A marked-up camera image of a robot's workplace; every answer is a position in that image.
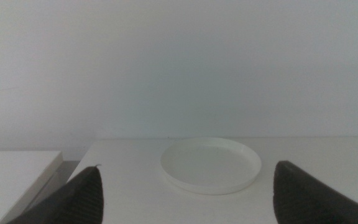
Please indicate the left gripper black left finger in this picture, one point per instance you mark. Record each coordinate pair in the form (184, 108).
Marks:
(79, 202)

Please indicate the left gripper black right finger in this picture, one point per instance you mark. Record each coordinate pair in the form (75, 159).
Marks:
(303, 199)

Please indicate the white shallow bowl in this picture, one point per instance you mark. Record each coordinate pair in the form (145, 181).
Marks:
(211, 166)

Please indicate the white side table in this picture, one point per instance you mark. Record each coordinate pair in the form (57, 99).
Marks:
(8, 177)

